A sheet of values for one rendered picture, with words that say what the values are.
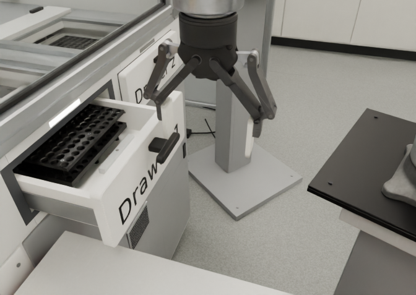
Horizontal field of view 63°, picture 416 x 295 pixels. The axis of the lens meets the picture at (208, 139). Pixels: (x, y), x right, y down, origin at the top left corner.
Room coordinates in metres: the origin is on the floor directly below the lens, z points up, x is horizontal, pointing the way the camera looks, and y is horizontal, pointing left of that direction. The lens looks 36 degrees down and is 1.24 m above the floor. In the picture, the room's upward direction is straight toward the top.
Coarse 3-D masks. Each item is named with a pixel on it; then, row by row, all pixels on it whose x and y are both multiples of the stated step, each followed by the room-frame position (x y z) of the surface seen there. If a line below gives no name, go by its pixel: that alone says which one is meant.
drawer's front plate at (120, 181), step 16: (176, 96) 0.55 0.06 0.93; (176, 112) 0.54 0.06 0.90; (144, 128) 0.45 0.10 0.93; (160, 128) 0.47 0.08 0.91; (144, 144) 0.41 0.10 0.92; (176, 144) 0.53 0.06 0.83; (128, 160) 0.37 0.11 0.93; (144, 160) 0.41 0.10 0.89; (112, 176) 0.33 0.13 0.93; (128, 176) 0.36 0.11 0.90; (144, 176) 0.40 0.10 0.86; (96, 192) 0.30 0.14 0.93; (112, 192) 0.32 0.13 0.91; (128, 192) 0.35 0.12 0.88; (144, 192) 0.39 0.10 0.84; (96, 208) 0.30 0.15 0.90; (112, 208) 0.31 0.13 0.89; (128, 208) 0.35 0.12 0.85; (112, 224) 0.31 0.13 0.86; (128, 224) 0.34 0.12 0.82; (112, 240) 0.30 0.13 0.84
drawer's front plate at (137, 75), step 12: (168, 36) 0.86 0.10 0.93; (156, 48) 0.79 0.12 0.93; (144, 60) 0.72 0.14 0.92; (120, 72) 0.65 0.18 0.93; (132, 72) 0.67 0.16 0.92; (144, 72) 0.72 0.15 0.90; (168, 72) 0.84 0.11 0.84; (120, 84) 0.64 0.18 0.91; (132, 84) 0.66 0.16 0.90; (144, 84) 0.71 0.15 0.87; (132, 96) 0.65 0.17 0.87
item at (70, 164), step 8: (120, 112) 0.54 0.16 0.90; (104, 120) 0.51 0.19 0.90; (112, 120) 0.51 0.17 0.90; (96, 128) 0.49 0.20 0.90; (104, 128) 0.50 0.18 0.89; (88, 136) 0.46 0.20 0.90; (96, 136) 0.46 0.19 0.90; (80, 144) 0.44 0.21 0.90; (72, 152) 0.42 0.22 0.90; (80, 152) 0.42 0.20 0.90; (64, 160) 0.40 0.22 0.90; (72, 160) 0.40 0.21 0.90; (64, 168) 0.38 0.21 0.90
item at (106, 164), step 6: (126, 138) 0.53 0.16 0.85; (132, 138) 0.53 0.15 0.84; (120, 144) 0.51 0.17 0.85; (126, 144) 0.51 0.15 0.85; (114, 150) 0.49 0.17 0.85; (120, 150) 0.49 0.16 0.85; (108, 156) 0.47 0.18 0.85; (114, 156) 0.47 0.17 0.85; (108, 162) 0.46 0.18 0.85; (102, 168) 0.44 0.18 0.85; (108, 168) 0.45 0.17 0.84
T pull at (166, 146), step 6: (174, 132) 0.46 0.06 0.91; (156, 138) 0.44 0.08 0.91; (174, 138) 0.44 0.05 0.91; (150, 144) 0.43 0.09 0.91; (156, 144) 0.43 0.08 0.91; (162, 144) 0.43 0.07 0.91; (168, 144) 0.42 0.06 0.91; (174, 144) 0.43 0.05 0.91; (150, 150) 0.42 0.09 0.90; (156, 150) 0.42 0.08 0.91; (162, 150) 0.41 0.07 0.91; (168, 150) 0.41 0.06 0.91; (162, 156) 0.39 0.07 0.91; (162, 162) 0.39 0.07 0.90
